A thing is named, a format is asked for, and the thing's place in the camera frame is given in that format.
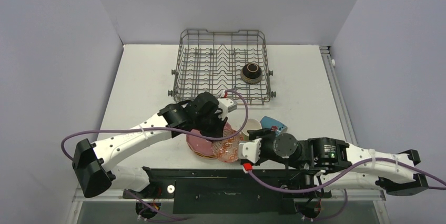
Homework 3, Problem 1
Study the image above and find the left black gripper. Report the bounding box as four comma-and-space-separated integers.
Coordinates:
194, 109, 227, 143

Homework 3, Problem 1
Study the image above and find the blue handled white mug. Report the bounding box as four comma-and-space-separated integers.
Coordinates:
260, 116, 288, 136

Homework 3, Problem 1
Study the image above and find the orange patterned small bowl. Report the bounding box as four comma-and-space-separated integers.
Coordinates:
211, 134, 244, 163

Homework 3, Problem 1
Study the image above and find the grey wire dish rack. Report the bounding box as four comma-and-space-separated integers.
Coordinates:
168, 29, 277, 105

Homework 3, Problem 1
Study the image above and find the dark brown glazed bowl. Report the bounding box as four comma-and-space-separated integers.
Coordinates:
240, 63, 262, 84

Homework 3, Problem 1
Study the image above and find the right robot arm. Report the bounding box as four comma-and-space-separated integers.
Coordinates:
238, 129, 429, 196

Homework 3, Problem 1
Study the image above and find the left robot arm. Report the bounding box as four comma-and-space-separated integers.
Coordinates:
72, 92, 237, 198

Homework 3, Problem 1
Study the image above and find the yellow green mug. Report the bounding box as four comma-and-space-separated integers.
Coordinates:
241, 118, 262, 141

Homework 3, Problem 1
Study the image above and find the pink polka dot plate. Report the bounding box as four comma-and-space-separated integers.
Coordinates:
186, 135, 228, 154

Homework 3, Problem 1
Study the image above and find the yellow plate under pink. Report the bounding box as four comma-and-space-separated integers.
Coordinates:
192, 150, 217, 160

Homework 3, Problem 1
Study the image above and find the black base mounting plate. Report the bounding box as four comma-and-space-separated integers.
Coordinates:
123, 167, 332, 215

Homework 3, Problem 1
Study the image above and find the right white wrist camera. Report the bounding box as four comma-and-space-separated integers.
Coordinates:
238, 138, 261, 164

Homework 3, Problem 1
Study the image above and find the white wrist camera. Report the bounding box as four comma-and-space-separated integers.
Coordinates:
238, 138, 261, 164
216, 98, 238, 119

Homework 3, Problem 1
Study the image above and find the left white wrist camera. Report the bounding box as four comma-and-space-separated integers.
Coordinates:
216, 98, 238, 119

